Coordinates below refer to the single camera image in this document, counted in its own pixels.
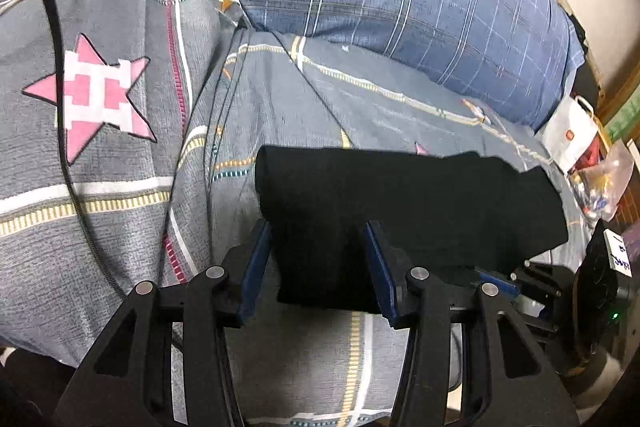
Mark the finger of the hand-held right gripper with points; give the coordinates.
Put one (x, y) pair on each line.
(495, 281)

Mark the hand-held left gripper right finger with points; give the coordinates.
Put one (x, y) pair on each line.
(380, 272)

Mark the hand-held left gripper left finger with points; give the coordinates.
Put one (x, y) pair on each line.
(255, 267)

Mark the black pants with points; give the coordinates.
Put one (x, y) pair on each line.
(400, 197)

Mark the clear plastic bag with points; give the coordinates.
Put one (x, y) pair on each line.
(600, 187)

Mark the white paper bag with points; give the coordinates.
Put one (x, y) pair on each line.
(570, 137)

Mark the grey star-print bed sheet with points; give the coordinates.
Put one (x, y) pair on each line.
(300, 107)

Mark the wooden furniture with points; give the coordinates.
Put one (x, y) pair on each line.
(622, 104)

